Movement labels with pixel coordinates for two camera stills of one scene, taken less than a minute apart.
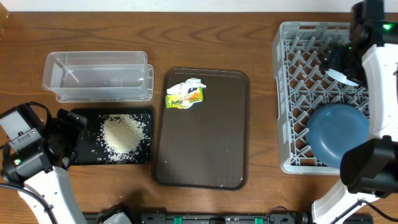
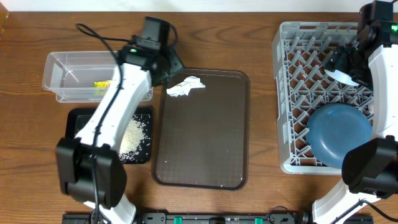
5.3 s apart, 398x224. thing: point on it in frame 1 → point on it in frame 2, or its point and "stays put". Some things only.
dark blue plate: x=333 y=129 stays put
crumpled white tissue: x=184 y=88 stays put
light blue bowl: x=340 y=78 stays put
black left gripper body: x=64 y=135 → x=172 y=63
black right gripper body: x=341 y=60 stays put
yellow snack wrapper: x=184 y=101 → x=102 y=84
